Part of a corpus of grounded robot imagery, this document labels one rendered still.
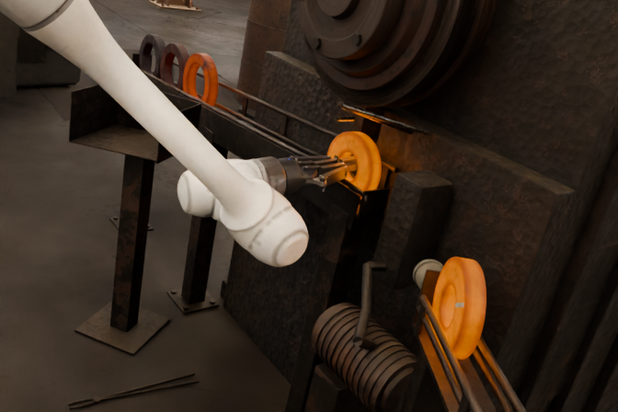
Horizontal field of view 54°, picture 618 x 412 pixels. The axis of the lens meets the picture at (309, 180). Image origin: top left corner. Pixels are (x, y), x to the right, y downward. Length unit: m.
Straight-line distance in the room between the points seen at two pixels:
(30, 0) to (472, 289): 0.72
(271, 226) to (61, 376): 0.97
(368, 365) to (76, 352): 0.99
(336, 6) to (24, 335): 1.29
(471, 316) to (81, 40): 0.68
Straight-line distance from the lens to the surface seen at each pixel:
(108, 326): 1.98
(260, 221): 1.01
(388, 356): 1.16
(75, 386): 1.80
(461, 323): 0.94
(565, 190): 1.17
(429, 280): 1.07
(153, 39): 2.26
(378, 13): 1.16
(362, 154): 1.33
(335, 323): 1.22
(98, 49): 0.96
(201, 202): 1.13
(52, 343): 1.93
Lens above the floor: 1.20
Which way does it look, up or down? 22 degrees down
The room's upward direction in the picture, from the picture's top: 12 degrees clockwise
